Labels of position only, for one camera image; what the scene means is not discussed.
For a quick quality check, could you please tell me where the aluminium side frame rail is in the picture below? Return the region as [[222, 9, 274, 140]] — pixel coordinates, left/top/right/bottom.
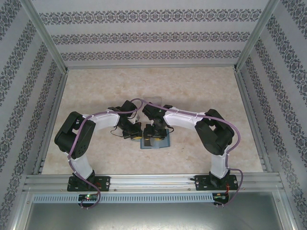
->
[[33, 69, 70, 175], [234, 68, 274, 173]]

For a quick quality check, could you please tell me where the grey metal sheet panel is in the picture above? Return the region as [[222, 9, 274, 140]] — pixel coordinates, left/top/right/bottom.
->
[[24, 201, 287, 230]]

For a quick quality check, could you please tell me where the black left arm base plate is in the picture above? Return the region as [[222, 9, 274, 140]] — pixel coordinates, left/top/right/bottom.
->
[[68, 176, 111, 193]]

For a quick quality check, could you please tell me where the aluminium mounting rail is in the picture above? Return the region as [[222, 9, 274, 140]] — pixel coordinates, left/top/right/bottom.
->
[[24, 174, 284, 192]]

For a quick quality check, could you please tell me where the teal leather card holder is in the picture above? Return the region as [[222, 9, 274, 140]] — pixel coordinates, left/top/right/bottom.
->
[[139, 133, 173, 150]]

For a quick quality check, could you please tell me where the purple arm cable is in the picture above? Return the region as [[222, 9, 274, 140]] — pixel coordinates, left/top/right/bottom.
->
[[67, 97, 144, 209], [141, 100, 245, 209]]

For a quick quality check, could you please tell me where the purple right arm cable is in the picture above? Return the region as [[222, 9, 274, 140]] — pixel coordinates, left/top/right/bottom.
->
[[141, 100, 245, 209]]

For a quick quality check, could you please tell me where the aluminium upright frame post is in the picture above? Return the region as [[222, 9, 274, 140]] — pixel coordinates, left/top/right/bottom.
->
[[23, 0, 69, 72], [233, 0, 282, 72]]

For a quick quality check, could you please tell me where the aluminium back frame rail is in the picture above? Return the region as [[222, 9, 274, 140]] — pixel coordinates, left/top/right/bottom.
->
[[65, 62, 238, 70]]

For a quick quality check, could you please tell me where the aluminium lower frame bar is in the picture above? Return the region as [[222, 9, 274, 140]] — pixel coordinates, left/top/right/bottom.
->
[[12, 189, 34, 230], [273, 189, 298, 230]]

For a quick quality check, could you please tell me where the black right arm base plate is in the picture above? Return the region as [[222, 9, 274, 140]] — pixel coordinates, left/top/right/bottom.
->
[[195, 174, 237, 192]]

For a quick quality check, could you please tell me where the slotted grey cable duct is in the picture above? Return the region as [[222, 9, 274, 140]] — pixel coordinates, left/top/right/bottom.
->
[[32, 193, 214, 203]]

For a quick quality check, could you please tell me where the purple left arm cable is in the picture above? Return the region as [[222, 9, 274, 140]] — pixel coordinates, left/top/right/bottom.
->
[[67, 97, 144, 209]]

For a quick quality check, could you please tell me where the clear acrylic card stand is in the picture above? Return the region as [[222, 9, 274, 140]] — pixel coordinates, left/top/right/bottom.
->
[[144, 95, 164, 107]]

